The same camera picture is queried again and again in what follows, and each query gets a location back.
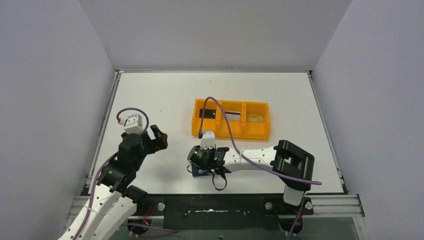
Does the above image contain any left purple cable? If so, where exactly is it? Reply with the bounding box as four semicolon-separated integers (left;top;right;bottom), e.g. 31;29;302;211
71;107;180;240

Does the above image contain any black VIP credit card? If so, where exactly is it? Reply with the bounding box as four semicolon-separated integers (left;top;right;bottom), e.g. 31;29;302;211
198;108;216;119

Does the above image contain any gold credit card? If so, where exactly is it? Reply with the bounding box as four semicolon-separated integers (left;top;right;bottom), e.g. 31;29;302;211
246;113;264;123

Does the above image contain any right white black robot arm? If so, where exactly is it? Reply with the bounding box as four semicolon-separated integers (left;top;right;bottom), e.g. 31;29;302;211
187;140;315;214

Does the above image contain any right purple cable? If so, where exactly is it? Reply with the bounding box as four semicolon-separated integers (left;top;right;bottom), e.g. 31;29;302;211
198;96;323;186

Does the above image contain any aluminium frame rail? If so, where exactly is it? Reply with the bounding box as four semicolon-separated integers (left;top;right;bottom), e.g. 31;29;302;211
308;194;365;218

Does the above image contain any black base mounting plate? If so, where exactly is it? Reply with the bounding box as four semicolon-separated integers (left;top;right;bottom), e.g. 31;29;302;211
128;193;314;231

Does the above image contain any purple cable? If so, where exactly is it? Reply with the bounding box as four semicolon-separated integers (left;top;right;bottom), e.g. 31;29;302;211
71;107;180;240
198;96;323;186

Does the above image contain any orange three-compartment tray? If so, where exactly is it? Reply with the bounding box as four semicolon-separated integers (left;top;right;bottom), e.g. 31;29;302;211
191;98;271;141

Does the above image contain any silver grey credit card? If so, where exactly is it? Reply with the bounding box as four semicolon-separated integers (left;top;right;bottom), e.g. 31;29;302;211
225;111;241;121

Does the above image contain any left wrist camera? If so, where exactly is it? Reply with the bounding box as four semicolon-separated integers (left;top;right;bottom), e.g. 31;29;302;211
123;114;144;134

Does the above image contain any blue leather card holder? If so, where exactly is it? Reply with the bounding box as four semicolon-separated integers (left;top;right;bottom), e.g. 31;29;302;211
186;163;213;178

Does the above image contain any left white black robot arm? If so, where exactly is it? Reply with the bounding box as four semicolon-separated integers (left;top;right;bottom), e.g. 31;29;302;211
60;125;168;240

